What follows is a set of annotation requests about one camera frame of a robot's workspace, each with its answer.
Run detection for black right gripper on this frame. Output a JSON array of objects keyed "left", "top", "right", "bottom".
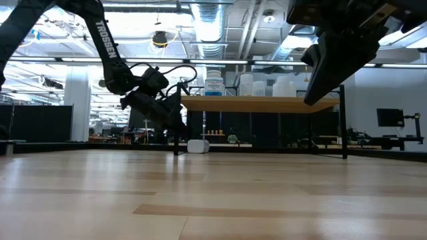
[{"left": 286, "top": 0, "right": 427, "bottom": 106}]

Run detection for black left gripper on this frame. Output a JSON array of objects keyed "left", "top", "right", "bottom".
[{"left": 120, "top": 66, "right": 188, "bottom": 134}]

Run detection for white melatonin bottle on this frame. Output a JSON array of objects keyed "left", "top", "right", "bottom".
[
  {"left": 187, "top": 139, "right": 211, "bottom": 155},
  {"left": 203, "top": 69, "right": 225, "bottom": 97}
]

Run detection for wooden shelf with black legs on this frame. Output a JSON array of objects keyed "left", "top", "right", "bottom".
[{"left": 172, "top": 81, "right": 348, "bottom": 160}]

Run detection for overhead light bar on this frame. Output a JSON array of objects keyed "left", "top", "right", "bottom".
[{"left": 9, "top": 57, "right": 427, "bottom": 69}]

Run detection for small black monitor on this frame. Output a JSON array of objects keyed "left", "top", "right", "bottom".
[{"left": 376, "top": 108, "right": 406, "bottom": 128}]

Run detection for white pillar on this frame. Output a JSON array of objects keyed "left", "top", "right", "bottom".
[{"left": 63, "top": 66, "right": 91, "bottom": 143}]

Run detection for black room partition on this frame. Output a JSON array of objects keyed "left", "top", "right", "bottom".
[
  {"left": 186, "top": 111, "right": 341, "bottom": 149},
  {"left": 0, "top": 105, "right": 73, "bottom": 143}
]

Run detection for black office desk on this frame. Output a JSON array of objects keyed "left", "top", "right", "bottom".
[{"left": 346, "top": 133, "right": 426, "bottom": 151}]

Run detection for silver smooth ventilation duct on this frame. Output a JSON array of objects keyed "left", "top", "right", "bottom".
[{"left": 270, "top": 31, "right": 303, "bottom": 61}]

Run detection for silver ribbed ventilation duct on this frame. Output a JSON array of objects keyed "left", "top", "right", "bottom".
[{"left": 189, "top": 2, "right": 231, "bottom": 59}]

